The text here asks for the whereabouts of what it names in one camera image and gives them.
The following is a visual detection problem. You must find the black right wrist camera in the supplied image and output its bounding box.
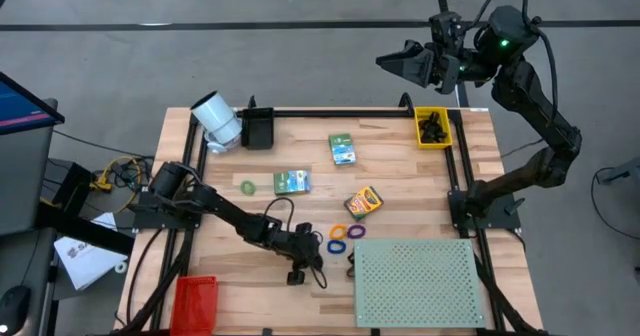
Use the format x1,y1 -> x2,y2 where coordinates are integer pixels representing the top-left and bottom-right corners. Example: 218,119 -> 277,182
428,10 -> 464,45

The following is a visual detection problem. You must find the yellow green crayon box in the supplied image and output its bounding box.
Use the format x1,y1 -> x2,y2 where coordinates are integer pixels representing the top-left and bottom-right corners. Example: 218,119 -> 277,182
343,185 -> 385,222

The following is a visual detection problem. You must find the white round lid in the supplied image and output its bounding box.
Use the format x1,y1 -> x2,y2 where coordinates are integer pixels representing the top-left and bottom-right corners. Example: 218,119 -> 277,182
206,134 -> 229,155

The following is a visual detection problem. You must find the white paper sheet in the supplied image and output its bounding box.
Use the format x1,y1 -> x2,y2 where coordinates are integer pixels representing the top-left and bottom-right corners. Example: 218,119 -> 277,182
53,212 -> 129,291

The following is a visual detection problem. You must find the computer monitor with blue screen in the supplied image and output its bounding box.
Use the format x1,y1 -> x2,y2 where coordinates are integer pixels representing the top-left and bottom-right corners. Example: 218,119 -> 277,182
0,70 -> 66,137

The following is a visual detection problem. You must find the black monitor stand beam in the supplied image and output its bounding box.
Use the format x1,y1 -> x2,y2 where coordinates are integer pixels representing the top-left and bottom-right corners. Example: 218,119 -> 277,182
34,200 -> 136,257

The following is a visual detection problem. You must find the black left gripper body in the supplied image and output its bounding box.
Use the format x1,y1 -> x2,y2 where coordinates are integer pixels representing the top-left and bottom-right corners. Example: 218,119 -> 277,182
274,220 -> 325,286

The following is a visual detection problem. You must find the black computer mouse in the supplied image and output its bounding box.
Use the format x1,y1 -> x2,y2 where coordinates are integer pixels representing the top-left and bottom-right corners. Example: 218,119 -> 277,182
0,284 -> 32,336

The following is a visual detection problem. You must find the green perforated metal shelf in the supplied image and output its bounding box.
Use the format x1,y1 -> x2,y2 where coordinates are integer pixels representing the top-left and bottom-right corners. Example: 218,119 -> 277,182
352,238 -> 487,329

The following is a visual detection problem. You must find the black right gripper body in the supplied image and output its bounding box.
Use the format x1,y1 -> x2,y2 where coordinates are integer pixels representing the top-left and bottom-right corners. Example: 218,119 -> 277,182
422,39 -> 464,95

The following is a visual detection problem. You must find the red plastic bin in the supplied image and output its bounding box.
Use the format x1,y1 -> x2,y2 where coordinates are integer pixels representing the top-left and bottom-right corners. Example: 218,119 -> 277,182
169,274 -> 219,336

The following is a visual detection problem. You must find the white cylindrical bucket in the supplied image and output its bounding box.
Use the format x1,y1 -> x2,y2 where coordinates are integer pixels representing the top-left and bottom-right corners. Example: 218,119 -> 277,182
189,89 -> 244,147

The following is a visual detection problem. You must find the green cardboard box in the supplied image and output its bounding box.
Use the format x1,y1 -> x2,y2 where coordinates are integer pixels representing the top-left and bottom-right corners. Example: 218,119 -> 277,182
273,169 -> 312,196
328,133 -> 358,166

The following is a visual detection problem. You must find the black plastic bin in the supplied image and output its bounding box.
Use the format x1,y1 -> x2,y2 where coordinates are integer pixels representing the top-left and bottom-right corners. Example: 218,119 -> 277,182
240,107 -> 275,151

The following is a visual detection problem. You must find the yellow plastic bin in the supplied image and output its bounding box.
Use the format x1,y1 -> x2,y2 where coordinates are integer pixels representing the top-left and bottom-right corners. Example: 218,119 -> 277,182
413,106 -> 454,151

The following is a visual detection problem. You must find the yellow cable connector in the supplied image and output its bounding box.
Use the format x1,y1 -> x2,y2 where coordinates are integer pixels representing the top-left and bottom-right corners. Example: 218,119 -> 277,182
89,173 -> 114,193

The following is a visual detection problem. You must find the black aluminium table frame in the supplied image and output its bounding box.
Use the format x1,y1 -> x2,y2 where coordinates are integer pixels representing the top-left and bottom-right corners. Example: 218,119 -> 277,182
115,93 -> 551,336

